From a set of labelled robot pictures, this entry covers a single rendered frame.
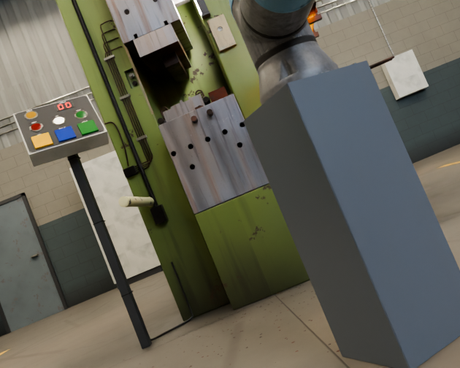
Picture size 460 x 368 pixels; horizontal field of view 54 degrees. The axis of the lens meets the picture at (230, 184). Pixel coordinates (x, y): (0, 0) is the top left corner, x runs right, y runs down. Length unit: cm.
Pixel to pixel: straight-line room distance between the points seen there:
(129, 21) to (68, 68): 652
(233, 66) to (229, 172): 59
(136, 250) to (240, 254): 546
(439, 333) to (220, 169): 131
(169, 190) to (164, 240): 26
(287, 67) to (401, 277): 49
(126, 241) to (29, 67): 366
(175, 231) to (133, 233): 517
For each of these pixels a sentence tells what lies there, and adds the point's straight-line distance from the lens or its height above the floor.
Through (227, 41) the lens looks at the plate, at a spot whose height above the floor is 122.
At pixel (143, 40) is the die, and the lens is 232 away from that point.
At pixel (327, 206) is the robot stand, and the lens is 92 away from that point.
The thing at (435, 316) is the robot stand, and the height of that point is 6.
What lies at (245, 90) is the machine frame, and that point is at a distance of 232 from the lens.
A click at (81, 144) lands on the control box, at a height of 94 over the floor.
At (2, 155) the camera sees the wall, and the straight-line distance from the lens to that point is 885.
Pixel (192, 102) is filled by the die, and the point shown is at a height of 97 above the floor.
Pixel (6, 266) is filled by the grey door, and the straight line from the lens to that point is 870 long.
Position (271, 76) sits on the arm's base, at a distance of 101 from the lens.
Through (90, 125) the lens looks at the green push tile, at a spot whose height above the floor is 101.
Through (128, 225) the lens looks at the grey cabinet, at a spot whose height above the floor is 88.
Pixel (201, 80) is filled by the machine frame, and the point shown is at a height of 119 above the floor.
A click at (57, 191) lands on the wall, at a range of 844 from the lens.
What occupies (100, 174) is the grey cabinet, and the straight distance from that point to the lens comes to 760.
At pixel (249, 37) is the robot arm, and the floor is 75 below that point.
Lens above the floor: 40
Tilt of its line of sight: 4 degrees up
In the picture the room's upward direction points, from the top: 23 degrees counter-clockwise
